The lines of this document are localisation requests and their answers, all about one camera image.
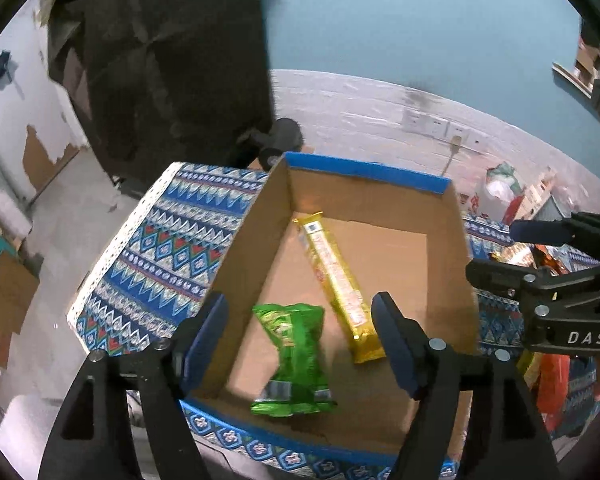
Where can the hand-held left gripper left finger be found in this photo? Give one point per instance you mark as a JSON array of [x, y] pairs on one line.
[[207, 330]]

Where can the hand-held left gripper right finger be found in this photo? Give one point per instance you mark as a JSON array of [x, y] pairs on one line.
[[392, 335]]

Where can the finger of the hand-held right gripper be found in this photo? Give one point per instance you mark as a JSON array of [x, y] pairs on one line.
[[500, 277], [540, 232]]

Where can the orange snack bag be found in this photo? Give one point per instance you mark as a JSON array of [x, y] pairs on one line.
[[552, 390]]

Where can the cardboard box with blue outside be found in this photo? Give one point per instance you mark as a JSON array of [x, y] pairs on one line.
[[395, 260]]

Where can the long yellow snack packet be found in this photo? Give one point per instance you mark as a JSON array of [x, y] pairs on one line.
[[335, 280]]

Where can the green snack packet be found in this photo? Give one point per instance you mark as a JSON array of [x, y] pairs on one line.
[[295, 350]]

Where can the brown orange snack packet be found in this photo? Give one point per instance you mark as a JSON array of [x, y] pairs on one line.
[[522, 257]]

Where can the red and white paper bag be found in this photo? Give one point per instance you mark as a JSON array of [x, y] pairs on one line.
[[502, 192]]

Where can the blue patterned tablecloth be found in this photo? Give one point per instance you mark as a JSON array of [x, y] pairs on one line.
[[165, 260]]

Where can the flat brown cardboard sheet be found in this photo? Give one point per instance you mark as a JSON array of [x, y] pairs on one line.
[[10, 300]]

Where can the black cloth cover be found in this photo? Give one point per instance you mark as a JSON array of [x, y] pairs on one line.
[[170, 60]]

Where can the white wall socket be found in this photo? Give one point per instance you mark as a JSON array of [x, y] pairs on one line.
[[416, 121], [440, 127], [478, 141], [461, 132]]

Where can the wooden wall shelf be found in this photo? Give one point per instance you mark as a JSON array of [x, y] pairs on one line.
[[582, 67]]

